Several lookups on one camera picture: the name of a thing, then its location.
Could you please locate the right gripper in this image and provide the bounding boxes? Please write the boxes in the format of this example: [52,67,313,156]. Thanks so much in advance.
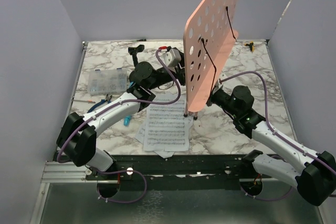
[195,82,240,117]

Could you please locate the pink perforated music stand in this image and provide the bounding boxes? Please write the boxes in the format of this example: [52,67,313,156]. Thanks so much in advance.
[183,0,238,113]

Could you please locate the sheet music page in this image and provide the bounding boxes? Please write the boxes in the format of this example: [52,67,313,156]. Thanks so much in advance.
[143,95,191,152]
[135,123,174,158]

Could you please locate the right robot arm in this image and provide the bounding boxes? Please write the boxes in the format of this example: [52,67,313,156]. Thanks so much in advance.
[207,86,335,206]

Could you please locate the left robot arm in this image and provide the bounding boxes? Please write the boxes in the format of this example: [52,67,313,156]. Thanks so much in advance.
[56,61,178,179]

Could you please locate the black microphone desk stand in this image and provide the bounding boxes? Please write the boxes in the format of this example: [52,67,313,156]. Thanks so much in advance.
[128,45,144,67]

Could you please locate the yellow black clamp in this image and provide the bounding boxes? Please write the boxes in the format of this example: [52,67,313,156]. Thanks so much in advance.
[244,41,255,52]

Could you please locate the clear plastic parts box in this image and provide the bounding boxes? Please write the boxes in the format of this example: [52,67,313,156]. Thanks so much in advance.
[87,68,128,95]

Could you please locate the red tipped thin rod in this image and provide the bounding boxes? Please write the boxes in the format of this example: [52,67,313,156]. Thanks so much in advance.
[73,99,96,104]

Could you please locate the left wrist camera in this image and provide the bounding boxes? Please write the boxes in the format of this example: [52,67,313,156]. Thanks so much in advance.
[160,46,184,68]

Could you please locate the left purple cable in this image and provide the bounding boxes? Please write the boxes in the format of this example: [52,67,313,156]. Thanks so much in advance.
[56,46,182,204]

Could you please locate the blue toy recorder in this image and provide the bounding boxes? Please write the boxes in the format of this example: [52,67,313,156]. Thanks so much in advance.
[123,115,131,126]

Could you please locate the blue handled pliers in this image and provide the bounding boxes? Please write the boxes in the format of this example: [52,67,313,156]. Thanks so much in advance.
[87,94,112,113]

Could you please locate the aluminium rail bracket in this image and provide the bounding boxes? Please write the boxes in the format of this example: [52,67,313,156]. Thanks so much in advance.
[41,162,86,183]

